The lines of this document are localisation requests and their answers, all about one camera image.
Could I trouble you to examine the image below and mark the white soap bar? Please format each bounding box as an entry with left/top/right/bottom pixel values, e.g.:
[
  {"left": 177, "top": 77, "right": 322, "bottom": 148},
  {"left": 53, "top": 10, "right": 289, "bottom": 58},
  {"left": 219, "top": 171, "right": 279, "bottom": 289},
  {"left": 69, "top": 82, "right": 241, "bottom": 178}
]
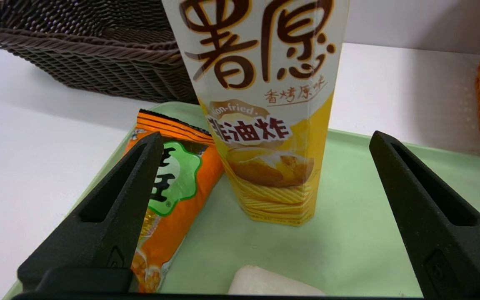
[{"left": 228, "top": 265, "right": 326, "bottom": 296}]

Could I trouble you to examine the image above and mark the dark brown wicker basket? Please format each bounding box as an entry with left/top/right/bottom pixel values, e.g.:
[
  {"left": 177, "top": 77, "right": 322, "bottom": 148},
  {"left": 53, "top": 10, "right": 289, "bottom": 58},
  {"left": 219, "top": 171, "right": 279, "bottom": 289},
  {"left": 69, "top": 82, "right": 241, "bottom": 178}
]
[{"left": 0, "top": 0, "right": 199, "bottom": 105}]

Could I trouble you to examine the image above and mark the orange snack bag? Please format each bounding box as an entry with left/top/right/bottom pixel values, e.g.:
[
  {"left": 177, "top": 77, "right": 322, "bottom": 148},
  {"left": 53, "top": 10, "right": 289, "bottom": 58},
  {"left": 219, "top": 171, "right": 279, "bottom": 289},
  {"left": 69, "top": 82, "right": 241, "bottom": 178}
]
[{"left": 124, "top": 109, "right": 225, "bottom": 293}]

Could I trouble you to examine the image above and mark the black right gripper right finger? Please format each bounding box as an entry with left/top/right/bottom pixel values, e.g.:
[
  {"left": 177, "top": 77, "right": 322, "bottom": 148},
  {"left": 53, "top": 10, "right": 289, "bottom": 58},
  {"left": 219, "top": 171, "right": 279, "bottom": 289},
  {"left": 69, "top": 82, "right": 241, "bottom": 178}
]
[{"left": 369, "top": 130, "right": 480, "bottom": 300}]

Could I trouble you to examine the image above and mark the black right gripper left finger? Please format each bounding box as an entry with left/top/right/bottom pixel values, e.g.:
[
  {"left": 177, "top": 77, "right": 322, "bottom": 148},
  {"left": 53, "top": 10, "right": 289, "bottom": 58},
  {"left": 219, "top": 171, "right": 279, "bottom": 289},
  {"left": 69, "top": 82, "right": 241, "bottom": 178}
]
[{"left": 17, "top": 131, "right": 164, "bottom": 293}]

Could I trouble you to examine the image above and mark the light green plastic tray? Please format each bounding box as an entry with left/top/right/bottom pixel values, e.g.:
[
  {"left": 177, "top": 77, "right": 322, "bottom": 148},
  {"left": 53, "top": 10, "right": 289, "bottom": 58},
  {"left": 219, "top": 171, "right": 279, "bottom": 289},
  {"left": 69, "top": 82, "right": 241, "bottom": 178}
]
[{"left": 2, "top": 101, "right": 480, "bottom": 298}]

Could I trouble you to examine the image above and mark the yellow potato chip box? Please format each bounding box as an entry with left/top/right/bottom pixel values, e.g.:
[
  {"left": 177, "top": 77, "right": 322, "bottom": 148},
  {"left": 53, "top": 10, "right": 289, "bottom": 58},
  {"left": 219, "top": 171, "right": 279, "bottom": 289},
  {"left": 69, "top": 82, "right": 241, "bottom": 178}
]
[{"left": 162, "top": 0, "right": 350, "bottom": 227}]

